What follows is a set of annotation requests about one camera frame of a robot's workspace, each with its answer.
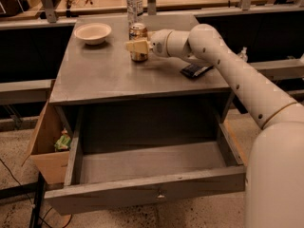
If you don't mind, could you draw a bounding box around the dark blue snack packet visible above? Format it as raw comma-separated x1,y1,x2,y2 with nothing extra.
180,64,214,79

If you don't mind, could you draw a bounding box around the black floor cable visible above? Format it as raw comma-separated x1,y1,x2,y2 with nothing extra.
0,157,74,228

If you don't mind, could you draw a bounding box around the clear plastic water bottle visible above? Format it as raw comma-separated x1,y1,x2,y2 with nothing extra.
126,0,143,26

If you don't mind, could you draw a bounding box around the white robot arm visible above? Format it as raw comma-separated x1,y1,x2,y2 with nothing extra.
125,24,304,228

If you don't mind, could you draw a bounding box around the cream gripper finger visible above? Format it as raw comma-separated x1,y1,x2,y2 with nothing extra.
125,39,150,54

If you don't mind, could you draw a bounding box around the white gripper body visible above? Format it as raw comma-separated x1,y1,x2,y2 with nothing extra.
150,29,173,58

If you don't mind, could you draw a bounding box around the orange soda can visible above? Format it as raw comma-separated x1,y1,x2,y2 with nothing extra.
129,23,148,62

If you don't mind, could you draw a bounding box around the open grey top drawer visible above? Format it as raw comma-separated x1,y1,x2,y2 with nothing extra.
44,123,248,216

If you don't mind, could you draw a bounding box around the green snack bag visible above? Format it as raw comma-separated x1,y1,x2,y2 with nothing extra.
54,129,71,152

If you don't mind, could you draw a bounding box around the brown cardboard box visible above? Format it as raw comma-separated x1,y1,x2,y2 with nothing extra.
22,100,69,184

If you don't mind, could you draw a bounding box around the clear hand sanitizer bottle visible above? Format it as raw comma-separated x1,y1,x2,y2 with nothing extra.
238,47,248,62

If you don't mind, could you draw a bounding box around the white paper bowl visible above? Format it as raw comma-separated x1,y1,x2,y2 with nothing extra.
74,23,112,46

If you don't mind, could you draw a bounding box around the grey metal drawer cabinet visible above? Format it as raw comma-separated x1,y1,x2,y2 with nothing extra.
48,13,236,150

